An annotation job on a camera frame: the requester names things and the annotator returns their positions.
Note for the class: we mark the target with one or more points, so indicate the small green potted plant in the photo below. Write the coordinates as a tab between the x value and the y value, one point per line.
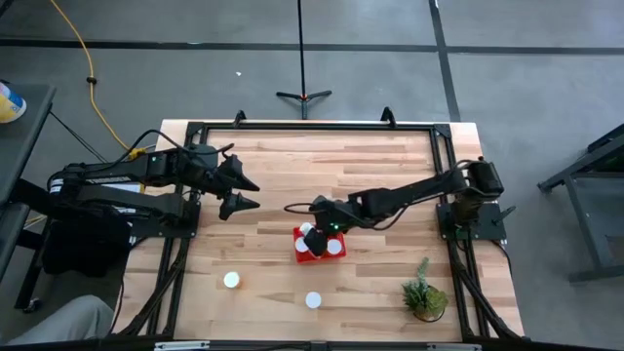
421	297

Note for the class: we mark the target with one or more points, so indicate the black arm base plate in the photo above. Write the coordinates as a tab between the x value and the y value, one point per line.
487	224
166	230

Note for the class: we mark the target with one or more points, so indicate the yellow and blue container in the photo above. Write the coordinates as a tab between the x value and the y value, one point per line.
10	107

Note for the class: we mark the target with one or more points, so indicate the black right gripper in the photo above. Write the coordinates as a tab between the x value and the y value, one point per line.
317	242

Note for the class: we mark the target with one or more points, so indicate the orange pill bottle white cap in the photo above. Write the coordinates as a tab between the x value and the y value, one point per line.
301	245
313	300
231	280
334	246

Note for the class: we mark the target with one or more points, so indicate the black table clamp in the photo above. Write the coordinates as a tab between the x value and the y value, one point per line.
388	117
239	118

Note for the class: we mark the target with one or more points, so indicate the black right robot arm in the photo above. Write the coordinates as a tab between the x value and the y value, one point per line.
400	195

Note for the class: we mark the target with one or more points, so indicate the dark metal cart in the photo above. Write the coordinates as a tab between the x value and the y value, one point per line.
599	219

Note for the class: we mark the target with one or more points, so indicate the red plastic basket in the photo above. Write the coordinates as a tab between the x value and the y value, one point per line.
304	257

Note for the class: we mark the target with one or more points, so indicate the black metal table frame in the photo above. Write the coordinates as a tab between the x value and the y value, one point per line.
317	126

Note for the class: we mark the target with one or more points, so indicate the person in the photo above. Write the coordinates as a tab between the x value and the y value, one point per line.
73	317

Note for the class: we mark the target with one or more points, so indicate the short black floor tape strip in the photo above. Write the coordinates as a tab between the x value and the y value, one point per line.
443	58

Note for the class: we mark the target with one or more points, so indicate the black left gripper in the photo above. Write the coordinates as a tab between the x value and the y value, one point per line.
214	178

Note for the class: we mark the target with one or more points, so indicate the silver metal bracket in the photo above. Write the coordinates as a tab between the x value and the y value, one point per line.
180	345
453	347

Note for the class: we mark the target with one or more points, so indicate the long black floor tape strip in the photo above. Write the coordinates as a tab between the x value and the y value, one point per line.
146	45

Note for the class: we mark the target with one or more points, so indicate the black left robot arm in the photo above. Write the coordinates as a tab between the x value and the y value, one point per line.
122	170

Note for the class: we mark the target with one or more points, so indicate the black tripod stand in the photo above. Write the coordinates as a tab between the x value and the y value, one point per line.
304	96

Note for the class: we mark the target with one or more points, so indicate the dark side table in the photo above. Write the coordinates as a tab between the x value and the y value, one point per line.
24	146

